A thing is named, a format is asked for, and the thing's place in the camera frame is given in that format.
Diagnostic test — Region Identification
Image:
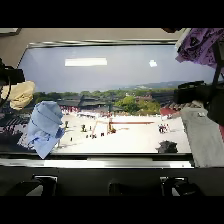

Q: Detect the light blue shirt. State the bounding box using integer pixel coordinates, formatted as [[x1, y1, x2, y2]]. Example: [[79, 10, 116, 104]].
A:
[[25, 100, 66, 160]]

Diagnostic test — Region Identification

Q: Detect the purple garment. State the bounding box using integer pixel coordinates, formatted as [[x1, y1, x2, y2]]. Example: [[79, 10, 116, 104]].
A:
[[175, 28, 224, 70]]

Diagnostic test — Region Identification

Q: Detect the silver frame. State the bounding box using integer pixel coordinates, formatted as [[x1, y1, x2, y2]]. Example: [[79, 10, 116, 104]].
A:
[[0, 156, 195, 197]]

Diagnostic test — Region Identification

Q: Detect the grey T-shirt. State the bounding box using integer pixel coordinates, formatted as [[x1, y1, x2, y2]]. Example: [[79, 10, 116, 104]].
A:
[[179, 105, 224, 169]]

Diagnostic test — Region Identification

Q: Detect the cream garment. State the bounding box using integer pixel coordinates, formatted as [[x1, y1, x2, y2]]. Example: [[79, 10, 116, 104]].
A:
[[0, 80, 37, 111]]

